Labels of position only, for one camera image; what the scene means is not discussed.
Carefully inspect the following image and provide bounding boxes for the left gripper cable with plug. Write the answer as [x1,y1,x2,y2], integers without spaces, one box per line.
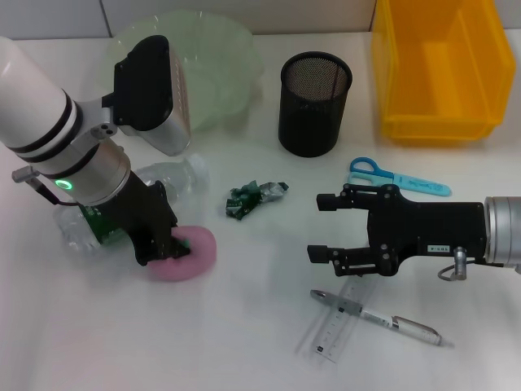
[11,167,82,204]

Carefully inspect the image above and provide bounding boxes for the black mesh pen holder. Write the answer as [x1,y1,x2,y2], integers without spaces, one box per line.
[278,51,353,159]

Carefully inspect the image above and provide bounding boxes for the right gripper cable with plug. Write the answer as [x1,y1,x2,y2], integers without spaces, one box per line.
[437,245,469,283]

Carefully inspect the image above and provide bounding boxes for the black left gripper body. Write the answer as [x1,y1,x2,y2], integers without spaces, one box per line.
[96,172,173,252]

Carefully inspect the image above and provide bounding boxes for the blue scissors with sheath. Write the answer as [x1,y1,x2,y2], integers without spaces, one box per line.
[348,157,453,197]

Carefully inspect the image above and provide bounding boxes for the silver white pen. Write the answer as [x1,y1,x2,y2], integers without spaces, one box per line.
[309,288,456,349]

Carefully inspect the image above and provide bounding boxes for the clear green-label water bottle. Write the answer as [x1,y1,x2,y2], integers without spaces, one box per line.
[55,153,211,256]

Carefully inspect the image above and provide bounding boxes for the green glass fruit plate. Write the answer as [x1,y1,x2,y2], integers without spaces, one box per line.
[106,11,265,134]

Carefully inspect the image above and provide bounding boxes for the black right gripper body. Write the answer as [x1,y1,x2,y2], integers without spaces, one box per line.
[366,184,490,277]

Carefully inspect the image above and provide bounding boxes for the gripper cable with plug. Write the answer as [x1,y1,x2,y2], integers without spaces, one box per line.
[11,167,82,204]
[437,245,469,283]

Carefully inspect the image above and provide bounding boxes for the pink peach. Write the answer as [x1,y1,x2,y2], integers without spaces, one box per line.
[144,224,218,283]

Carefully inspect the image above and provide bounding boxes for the transparent plastic ruler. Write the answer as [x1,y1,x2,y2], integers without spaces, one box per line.
[296,276,378,363]

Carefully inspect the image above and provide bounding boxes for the yellow plastic bin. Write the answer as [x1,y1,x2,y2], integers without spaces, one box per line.
[370,0,518,147]

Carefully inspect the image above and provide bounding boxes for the green plastic wrapper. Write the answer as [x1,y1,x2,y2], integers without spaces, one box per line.
[221,178,291,221]

